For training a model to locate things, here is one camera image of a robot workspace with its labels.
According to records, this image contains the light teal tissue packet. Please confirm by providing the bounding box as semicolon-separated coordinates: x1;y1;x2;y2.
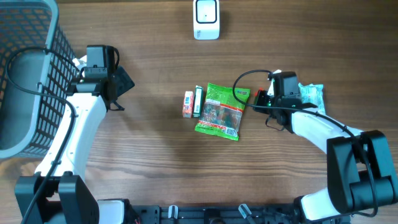
298;83;326;115

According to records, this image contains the red chocolate bar wrapper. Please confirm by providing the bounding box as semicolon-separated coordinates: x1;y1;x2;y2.
255;88;265;97

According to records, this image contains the green snack bag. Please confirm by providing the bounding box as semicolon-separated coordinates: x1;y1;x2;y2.
195;83;250;141

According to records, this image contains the green white gum pack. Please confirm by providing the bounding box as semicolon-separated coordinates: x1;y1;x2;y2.
193;85;204;118

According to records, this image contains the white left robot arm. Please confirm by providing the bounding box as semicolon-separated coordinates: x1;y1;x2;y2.
15;45;137;223

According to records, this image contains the white barcode scanner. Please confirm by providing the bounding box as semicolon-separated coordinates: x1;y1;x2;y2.
193;0;220;40

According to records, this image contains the grey plastic mesh basket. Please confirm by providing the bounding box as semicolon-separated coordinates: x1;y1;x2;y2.
1;0;79;159

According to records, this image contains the black left camera cable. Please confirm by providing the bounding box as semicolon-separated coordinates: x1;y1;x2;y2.
5;46;121;224

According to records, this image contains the black camera cable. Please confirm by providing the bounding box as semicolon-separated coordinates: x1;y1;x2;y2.
232;69;379;218
5;46;121;224

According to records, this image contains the black right camera cable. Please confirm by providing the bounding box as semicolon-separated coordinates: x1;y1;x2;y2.
232;69;379;218

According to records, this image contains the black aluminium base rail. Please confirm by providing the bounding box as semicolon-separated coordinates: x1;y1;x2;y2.
130;203;351;224

